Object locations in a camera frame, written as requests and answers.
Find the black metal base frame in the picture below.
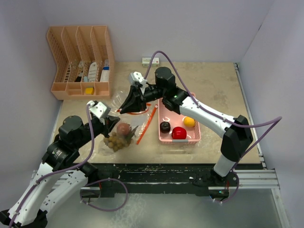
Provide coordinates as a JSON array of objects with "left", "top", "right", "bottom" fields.
[{"left": 78, "top": 163, "right": 239, "bottom": 200}]

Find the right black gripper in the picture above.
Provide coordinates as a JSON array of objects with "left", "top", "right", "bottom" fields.
[{"left": 119, "top": 85, "right": 166, "bottom": 114}]

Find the white tube in organizer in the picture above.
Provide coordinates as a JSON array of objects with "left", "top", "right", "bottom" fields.
[{"left": 87, "top": 62, "right": 98, "bottom": 82}]

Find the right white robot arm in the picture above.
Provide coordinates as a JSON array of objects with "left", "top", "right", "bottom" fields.
[{"left": 120, "top": 67, "right": 253, "bottom": 186}]

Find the white blue box in organizer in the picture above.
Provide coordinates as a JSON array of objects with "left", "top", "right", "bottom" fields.
[{"left": 99, "top": 59, "right": 110, "bottom": 82}]

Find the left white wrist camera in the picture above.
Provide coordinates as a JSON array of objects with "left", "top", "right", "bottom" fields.
[{"left": 87, "top": 100, "right": 111, "bottom": 119}]

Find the dark purple mangosteen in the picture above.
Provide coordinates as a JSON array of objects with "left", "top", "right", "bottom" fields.
[{"left": 160, "top": 121, "right": 171, "bottom": 133}]

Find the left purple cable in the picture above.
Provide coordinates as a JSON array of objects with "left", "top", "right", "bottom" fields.
[{"left": 8, "top": 104, "right": 130, "bottom": 228}]

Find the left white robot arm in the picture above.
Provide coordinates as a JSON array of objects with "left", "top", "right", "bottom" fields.
[{"left": 0, "top": 114, "right": 120, "bottom": 228}]

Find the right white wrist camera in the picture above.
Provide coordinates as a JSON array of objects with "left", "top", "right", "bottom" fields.
[{"left": 128, "top": 72, "right": 147, "bottom": 94}]

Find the orange file organizer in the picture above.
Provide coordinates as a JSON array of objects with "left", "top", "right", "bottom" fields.
[{"left": 47, "top": 26, "right": 115, "bottom": 100}]

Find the yellow block in organizer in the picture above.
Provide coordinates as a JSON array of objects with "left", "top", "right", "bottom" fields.
[{"left": 85, "top": 87, "right": 95, "bottom": 95}]

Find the yellow orange peach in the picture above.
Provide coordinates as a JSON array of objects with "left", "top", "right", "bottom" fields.
[{"left": 183, "top": 116, "right": 195, "bottom": 127}]

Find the red apple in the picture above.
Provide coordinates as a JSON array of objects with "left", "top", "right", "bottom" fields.
[{"left": 171, "top": 126, "right": 187, "bottom": 140}]

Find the clear zip top bag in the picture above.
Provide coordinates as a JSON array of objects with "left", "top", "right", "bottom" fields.
[{"left": 98, "top": 91, "right": 157, "bottom": 156}]

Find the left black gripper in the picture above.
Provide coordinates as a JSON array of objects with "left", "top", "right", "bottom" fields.
[{"left": 74, "top": 114, "right": 120, "bottom": 149}]

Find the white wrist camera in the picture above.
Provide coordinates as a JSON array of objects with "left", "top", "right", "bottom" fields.
[
  {"left": 128, "top": 72, "right": 147, "bottom": 94},
  {"left": 87, "top": 100, "right": 111, "bottom": 119}
]

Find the black white item in organizer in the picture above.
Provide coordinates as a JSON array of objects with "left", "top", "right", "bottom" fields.
[{"left": 74, "top": 60, "right": 84, "bottom": 82}]

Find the pink plastic basket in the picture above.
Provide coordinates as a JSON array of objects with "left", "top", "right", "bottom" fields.
[{"left": 158, "top": 99, "right": 201, "bottom": 144}]

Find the small green white box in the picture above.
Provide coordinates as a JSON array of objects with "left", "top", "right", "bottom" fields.
[{"left": 142, "top": 57, "right": 160, "bottom": 67}]

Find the brown passion fruit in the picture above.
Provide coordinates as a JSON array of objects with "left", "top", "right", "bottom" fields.
[{"left": 116, "top": 123, "right": 132, "bottom": 136}]

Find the brown longan bunch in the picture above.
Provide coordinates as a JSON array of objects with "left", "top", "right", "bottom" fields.
[{"left": 103, "top": 132, "right": 133, "bottom": 152}]

